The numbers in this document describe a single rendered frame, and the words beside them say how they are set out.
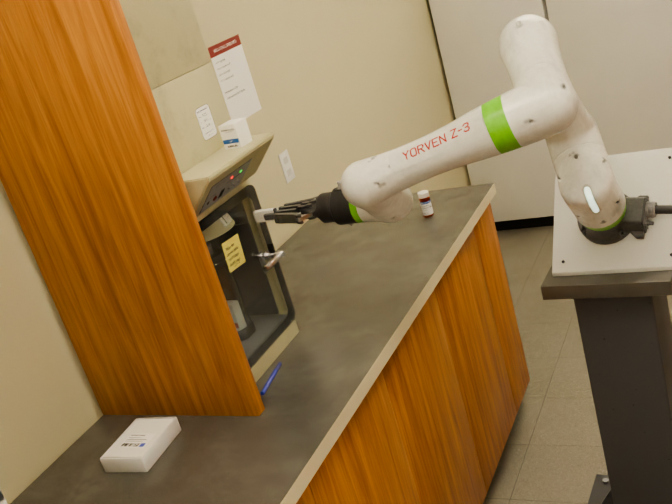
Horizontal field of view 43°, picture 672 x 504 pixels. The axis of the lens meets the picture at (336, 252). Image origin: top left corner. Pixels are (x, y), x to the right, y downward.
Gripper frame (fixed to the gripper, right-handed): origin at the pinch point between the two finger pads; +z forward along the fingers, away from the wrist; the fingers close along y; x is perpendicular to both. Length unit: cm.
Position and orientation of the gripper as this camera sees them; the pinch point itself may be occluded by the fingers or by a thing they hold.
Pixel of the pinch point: (266, 215)
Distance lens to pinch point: 218.6
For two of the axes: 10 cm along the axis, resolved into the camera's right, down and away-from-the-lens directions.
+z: -8.8, 0.8, 4.7
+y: -3.9, 4.3, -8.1
